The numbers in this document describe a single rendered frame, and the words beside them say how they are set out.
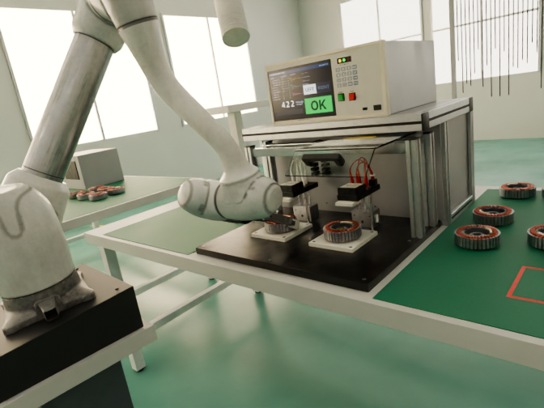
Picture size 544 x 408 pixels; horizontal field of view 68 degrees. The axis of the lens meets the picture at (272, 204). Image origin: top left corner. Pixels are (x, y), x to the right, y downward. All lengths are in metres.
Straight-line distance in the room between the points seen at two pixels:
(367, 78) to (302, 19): 7.97
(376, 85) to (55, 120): 0.86
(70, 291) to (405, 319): 0.73
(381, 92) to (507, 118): 6.41
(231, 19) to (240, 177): 1.61
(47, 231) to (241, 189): 0.43
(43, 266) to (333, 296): 0.64
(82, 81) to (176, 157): 5.43
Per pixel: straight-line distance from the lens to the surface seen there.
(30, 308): 1.01
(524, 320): 0.91
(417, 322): 0.91
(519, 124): 7.57
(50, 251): 0.98
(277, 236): 1.31
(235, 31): 2.46
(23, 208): 0.97
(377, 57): 1.23
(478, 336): 0.88
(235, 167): 0.98
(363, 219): 1.33
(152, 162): 6.32
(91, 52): 1.19
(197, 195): 1.06
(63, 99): 1.17
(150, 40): 1.06
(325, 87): 1.32
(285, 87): 1.41
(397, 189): 1.39
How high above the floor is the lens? 1.22
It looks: 15 degrees down
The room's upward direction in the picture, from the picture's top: 9 degrees counter-clockwise
